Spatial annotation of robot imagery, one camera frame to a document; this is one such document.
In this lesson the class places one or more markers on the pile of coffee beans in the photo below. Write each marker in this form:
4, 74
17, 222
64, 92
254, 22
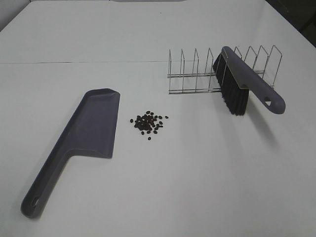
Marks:
148, 124

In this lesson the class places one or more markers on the grey plastic dustpan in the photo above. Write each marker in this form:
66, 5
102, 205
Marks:
90, 132

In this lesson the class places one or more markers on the grey brush black bristles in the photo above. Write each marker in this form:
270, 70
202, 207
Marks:
237, 79

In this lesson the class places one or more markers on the chrome wire rack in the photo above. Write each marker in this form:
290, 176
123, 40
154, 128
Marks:
196, 74

